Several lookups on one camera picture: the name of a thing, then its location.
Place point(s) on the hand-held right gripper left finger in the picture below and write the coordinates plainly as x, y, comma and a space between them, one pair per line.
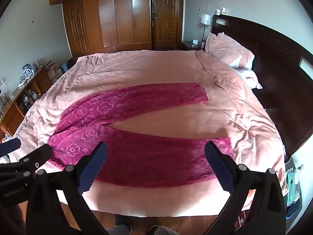
94, 166

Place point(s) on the dark wooden nightstand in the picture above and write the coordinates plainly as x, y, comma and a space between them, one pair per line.
188, 46

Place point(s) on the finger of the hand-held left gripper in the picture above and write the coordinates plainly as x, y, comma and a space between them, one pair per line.
36, 156
9, 145

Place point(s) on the wooden desk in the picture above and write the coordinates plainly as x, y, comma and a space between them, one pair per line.
14, 117

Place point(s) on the dark wooden headboard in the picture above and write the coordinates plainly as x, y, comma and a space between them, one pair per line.
276, 61

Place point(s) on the white pillow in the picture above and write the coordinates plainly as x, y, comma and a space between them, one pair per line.
250, 78

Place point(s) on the clear water pitcher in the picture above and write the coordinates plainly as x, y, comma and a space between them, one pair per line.
27, 71

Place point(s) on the white shade bedside lamp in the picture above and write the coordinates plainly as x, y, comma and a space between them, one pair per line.
205, 19

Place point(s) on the brown wooden wardrobe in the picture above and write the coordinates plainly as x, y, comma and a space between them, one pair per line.
110, 14

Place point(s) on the white bottle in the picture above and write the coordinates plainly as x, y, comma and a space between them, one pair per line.
223, 11

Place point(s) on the blue waste bin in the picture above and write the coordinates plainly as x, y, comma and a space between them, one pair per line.
64, 68

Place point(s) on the teal packet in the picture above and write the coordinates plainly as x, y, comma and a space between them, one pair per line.
292, 183

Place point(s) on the cardboard box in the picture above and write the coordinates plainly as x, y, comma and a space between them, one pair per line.
55, 72

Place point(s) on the dark hanging bag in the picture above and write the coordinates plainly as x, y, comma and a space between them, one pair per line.
152, 12

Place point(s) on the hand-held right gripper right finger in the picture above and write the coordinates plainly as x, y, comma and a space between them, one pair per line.
221, 166

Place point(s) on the pink pillow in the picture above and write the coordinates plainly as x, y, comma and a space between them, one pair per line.
217, 47
240, 51

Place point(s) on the pink bed blanket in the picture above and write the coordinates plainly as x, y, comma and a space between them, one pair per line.
146, 66

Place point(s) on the brown wooden door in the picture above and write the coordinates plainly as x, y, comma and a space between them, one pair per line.
167, 17

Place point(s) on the magenta floral towel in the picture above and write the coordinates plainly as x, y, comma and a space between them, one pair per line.
146, 156

